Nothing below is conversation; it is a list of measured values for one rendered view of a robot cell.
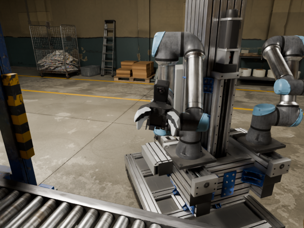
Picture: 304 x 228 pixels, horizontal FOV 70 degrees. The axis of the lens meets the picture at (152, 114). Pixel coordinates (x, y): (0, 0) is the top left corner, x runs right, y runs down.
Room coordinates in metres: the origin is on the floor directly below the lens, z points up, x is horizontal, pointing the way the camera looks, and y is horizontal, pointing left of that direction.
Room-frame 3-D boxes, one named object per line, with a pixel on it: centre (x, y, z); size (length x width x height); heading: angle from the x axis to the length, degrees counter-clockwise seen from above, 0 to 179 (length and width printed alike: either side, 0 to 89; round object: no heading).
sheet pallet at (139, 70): (7.18, 0.54, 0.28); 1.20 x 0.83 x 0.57; 74
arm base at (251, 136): (1.24, -0.68, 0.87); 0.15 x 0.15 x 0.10
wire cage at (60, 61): (7.75, 3.30, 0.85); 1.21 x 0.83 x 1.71; 74
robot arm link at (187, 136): (1.08, -0.20, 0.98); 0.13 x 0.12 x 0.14; 83
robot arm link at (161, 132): (0.83, -0.06, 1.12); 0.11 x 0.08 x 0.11; 83
